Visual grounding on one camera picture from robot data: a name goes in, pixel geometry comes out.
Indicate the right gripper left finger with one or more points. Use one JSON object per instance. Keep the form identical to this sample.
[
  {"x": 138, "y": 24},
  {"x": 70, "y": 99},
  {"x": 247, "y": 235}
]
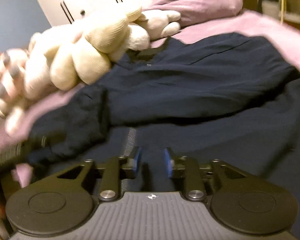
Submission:
[{"x": 115, "y": 173}]

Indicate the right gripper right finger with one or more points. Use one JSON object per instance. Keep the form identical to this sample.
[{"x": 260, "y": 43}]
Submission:
[{"x": 185, "y": 170}]

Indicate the navy blue zip jacket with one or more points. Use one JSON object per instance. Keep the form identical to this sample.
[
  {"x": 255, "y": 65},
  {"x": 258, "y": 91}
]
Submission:
[{"x": 190, "y": 99}]

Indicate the pink paw plush toy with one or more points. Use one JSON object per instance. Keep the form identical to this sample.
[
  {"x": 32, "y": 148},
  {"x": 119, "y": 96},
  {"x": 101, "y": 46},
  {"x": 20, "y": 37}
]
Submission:
[{"x": 13, "y": 103}]

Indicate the cream plush toy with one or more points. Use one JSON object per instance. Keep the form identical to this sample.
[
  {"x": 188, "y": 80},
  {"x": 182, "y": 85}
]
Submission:
[{"x": 85, "y": 50}]

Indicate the pink fuzzy bed blanket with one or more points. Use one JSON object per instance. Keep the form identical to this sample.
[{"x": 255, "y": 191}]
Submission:
[{"x": 265, "y": 27}]

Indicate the pink pillow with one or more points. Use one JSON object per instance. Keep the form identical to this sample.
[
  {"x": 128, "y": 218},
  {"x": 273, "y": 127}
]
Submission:
[{"x": 198, "y": 11}]

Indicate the white waste bin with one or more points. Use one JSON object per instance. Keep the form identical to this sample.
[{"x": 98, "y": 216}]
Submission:
[{"x": 271, "y": 9}]

